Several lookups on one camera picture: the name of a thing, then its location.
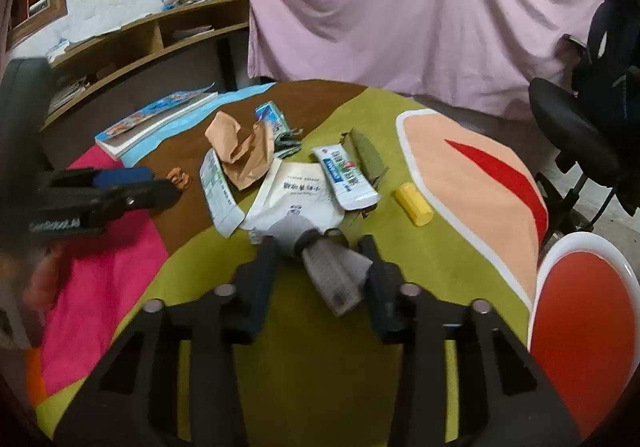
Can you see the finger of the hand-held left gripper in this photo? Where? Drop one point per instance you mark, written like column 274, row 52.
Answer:
column 150, row 194
column 125, row 175

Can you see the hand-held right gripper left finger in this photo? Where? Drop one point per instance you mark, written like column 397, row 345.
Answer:
column 261, row 279

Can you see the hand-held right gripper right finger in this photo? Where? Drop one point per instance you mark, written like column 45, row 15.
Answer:
column 379, row 287

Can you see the grey cloth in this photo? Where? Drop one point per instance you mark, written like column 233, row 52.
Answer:
column 325, row 272

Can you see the red bin with white rim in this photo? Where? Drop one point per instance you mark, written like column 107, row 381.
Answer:
column 575, row 327

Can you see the person's left hand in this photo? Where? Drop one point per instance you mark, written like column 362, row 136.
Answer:
column 47, row 277

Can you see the thick paperback book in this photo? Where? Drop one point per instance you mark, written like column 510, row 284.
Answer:
column 150, row 119

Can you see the flattened white green box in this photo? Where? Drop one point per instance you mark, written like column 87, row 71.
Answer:
column 217, row 197

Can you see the yellow plastic cylinder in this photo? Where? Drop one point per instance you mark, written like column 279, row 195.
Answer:
column 412, row 204

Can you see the white paper packet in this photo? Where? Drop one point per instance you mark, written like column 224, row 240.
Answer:
column 295, row 192

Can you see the crumpled brown paper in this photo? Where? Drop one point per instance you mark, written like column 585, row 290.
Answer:
column 245, row 162

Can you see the white toothpaste tube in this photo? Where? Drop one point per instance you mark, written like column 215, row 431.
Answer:
column 345, row 177

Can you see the dark crumpled wrapper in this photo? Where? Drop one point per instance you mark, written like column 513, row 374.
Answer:
column 287, row 143

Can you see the wooden shelf unit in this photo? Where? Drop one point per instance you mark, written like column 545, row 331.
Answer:
column 145, row 34

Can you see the blue snack wrapper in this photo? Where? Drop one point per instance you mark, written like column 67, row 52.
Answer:
column 272, row 117

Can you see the black office chair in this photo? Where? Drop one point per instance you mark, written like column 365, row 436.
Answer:
column 570, row 122

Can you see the pink hanging sheet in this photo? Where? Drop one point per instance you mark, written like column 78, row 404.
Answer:
column 400, row 2

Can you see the blue backpack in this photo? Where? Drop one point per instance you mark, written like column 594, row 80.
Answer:
column 607, row 27

